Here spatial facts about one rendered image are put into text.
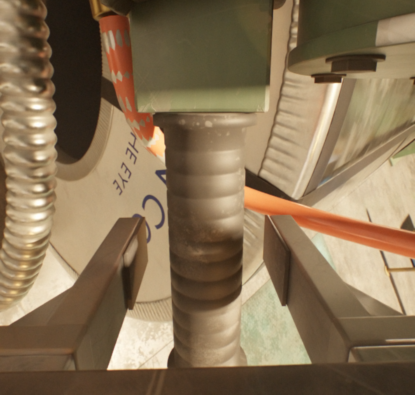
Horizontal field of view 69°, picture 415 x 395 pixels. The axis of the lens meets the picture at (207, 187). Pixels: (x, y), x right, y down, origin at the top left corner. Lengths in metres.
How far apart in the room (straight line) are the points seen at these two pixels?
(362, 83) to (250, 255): 0.22
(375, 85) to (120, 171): 0.38
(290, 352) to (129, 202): 1.94
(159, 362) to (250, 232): 1.33
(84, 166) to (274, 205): 0.49
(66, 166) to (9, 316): 0.78
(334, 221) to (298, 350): 2.23
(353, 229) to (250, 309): 1.84
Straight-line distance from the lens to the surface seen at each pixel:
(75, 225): 0.77
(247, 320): 1.98
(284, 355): 2.27
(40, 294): 1.38
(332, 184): 0.40
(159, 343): 1.61
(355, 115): 0.38
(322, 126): 0.28
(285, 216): 0.16
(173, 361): 0.18
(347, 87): 0.29
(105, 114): 0.51
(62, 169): 0.73
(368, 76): 0.19
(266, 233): 0.16
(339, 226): 0.18
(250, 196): 0.19
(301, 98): 0.28
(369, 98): 0.41
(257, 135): 0.31
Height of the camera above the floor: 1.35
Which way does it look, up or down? 47 degrees down
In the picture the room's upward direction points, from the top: 70 degrees clockwise
